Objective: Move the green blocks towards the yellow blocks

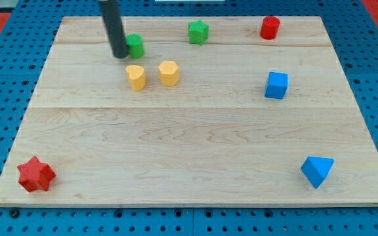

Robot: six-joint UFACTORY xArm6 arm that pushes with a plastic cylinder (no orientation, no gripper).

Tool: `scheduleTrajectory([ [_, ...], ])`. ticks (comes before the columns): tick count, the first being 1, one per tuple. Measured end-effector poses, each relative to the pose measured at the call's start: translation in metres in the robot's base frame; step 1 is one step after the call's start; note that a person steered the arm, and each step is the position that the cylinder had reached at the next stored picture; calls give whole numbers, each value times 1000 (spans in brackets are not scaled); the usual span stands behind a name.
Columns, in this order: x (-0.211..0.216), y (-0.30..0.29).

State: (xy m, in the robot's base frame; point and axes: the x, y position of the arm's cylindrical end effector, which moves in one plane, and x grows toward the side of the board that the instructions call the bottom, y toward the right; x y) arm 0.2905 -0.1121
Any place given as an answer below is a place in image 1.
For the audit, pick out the blue cube block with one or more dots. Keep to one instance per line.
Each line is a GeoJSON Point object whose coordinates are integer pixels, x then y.
{"type": "Point", "coordinates": [276, 85]}

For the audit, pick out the yellow heart block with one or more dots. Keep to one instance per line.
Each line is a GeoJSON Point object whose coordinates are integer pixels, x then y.
{"type": "Point", "coordinates": [136, 77]}

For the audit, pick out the green cylinder block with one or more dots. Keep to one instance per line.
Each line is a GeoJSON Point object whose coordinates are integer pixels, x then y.
{"type": "Point", "coordinates": [135, 45]}

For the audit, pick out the wooden board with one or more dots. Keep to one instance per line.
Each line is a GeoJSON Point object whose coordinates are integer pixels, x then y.
{"type": "Point", "coordinates": [212, 140]}

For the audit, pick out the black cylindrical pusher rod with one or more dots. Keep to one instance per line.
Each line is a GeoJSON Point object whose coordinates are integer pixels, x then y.
{"type": "Point", "coordinates": [110, 13]}

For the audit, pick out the red star block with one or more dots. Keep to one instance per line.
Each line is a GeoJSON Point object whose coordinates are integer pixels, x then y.
{"type": "Point", "coordinates": [35, 175]}

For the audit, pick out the red cylinder block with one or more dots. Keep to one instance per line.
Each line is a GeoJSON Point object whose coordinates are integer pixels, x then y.
{"type": "Point", "coordinates": [270, 27]}

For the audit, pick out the blue triangle block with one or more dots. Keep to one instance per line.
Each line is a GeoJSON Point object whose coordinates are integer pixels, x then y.
{"type": "Point", "coordinates": [316, 169]}

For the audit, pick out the yellow hexagon block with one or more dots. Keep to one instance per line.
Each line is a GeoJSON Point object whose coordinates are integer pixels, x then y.
{"type": "Point", "coordinates": [169, 73]}

